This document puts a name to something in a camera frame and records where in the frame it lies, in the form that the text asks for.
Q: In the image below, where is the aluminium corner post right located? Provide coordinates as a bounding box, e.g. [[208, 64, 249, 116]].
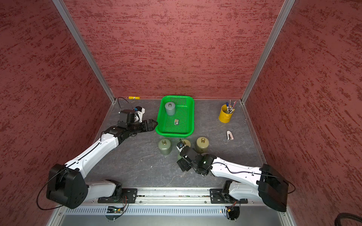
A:
[[241, 0, 295, 104]]

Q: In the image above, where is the beige tea canister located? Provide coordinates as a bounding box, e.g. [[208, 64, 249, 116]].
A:
[[182, 139, 191, 147]]

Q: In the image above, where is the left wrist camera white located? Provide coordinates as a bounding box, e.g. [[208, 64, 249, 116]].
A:
[[134, 106, 145, 123]]

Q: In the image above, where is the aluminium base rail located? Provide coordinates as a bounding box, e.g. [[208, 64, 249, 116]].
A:
[[48, 187, 296, 226]]

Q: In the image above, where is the bundle of pencils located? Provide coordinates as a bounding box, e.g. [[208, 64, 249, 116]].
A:
[[225, 100, 236, 114]]

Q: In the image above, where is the aluminium corner post left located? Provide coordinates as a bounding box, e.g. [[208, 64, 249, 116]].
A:
[[52, 0, 116, 104]]

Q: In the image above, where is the green tea canister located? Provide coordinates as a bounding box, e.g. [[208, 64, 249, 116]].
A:
[[158, 138, 172, 155]]

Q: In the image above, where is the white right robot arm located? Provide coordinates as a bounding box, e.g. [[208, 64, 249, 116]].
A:
[[176, 142, 289, 212]]

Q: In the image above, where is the green plastic basket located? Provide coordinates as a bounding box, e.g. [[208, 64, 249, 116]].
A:
[[156, 95, 195, 138]]

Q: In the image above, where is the grey tea canister back left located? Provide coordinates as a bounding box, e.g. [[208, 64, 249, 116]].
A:
[[165, 102, 176, 116]]

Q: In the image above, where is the yellow marker pen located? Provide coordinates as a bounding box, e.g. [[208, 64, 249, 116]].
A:
[[128, 96, 140, 100]]

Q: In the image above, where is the white stapler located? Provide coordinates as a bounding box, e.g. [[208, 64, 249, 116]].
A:
[[227, 131, 234, 140]]

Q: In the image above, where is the aluminium corner post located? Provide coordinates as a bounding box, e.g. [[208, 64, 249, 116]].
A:
[[52, 0, 116, 104], [241, 0, 295, 104]]

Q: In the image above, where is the black cable bottom right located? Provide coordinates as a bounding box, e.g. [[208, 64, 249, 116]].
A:
[[334, 212, 362, 226]]

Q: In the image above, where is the yellow-green tea canister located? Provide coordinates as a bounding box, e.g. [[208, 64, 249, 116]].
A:
[[196, 137, 209, 153]]

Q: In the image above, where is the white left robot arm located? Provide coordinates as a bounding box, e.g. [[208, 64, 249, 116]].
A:
[[46, 119, 158, 209]]

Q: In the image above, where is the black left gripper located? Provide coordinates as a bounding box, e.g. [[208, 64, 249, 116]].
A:
[[128, 119, 158, 134]]

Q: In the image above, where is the yellow metal pencil bucket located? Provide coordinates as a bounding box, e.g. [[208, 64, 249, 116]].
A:
[[218, 104, 233, 123]]

